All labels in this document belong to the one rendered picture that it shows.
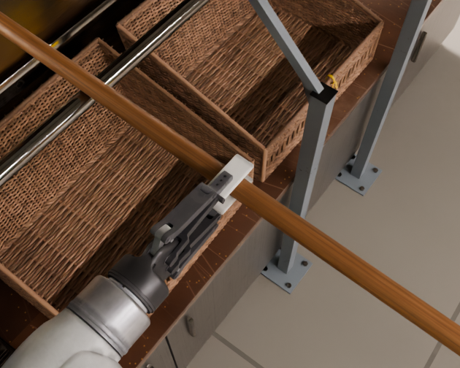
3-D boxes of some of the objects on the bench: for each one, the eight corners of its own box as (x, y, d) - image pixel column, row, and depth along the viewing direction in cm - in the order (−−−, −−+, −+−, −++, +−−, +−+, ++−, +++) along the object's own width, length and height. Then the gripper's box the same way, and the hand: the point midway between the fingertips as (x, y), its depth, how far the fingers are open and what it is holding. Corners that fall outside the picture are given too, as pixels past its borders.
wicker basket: (-39, 250, 139) (-95, 196, 115) (116, 102, 162) (96, 31, 138) (109, 372, 125) (81, 338, 101) (256, 190, 148) (261, 128, 124)
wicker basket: (127, 95, 163) (109, 23, 139) (247, -12, 185) (250, -90, 161) (263, 187, 148) (269, 123, 124) (376, 58, 170) (400, -16, 146)
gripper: (91, 253, 64) (223, 119, 74) (116, 299, 78) (224, 182, 87) (140, 292, 62) (270, 149, 71) (157, 333, 76) (263, 209, 85)
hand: (229, 184), depth 78 cm, fingers closed on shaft, 3 cm apart
